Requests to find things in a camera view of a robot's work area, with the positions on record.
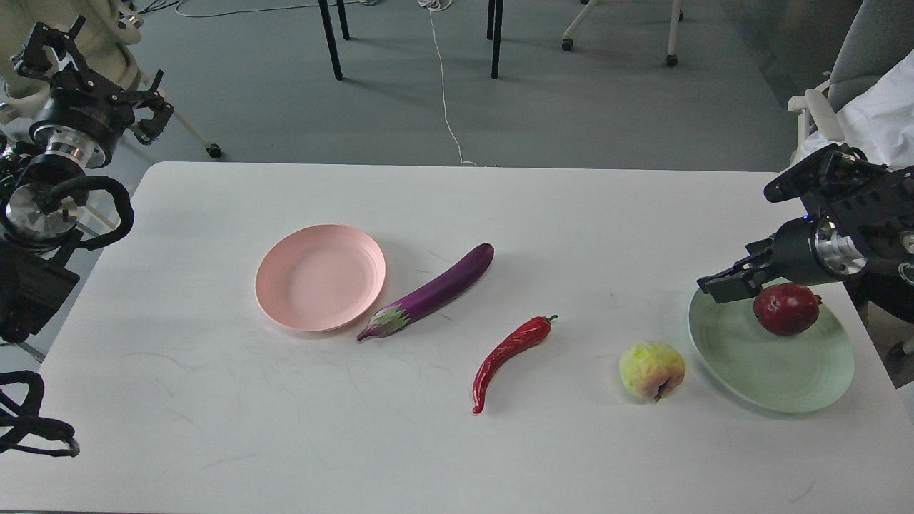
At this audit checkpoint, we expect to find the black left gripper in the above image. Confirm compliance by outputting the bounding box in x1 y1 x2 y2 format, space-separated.
13 16 174 169

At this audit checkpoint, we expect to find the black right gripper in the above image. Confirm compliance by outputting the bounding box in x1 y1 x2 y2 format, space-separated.
696 217 868 305

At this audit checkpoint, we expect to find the dark red pomegranate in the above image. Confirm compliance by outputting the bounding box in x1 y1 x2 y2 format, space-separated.
752 282 822 336

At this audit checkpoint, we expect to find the yellow-green peach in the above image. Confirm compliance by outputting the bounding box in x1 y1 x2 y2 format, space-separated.
619 341 688 403

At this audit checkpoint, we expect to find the red chili pepper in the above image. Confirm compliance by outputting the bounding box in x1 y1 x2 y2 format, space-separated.
471 315 559 415

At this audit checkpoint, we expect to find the purple eggplant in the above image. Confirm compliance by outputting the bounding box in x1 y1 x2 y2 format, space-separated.
356 243 494 341

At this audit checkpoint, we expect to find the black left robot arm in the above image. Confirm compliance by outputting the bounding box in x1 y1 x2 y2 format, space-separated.
2 14 174 349

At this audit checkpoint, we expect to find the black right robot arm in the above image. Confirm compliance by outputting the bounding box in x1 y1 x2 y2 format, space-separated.
696 143 913 323

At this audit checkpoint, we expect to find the beige office chair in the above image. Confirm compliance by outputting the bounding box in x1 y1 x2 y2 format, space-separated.
2 1 222 158

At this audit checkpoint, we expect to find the green plastic plate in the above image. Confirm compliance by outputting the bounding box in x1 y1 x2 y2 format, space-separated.
688 290 856 414

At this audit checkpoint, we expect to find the white cloth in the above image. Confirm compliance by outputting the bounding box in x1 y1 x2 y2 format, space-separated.
788 53 913 170

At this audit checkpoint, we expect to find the black table leg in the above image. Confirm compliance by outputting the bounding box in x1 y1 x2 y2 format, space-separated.
486 0 505 79
318 0 350 81

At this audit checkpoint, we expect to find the white chair base with castors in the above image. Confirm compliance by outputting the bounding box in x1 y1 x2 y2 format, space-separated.
561 0 685 69

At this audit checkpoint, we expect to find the grey office chair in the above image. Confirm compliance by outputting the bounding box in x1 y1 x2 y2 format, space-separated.
788 1 913 119

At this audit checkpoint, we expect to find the pink plastic plate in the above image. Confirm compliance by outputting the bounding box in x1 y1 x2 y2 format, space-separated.
254 224 386 333

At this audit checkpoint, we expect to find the white floor cable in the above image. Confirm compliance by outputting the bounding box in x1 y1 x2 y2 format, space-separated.
418 0 479 167

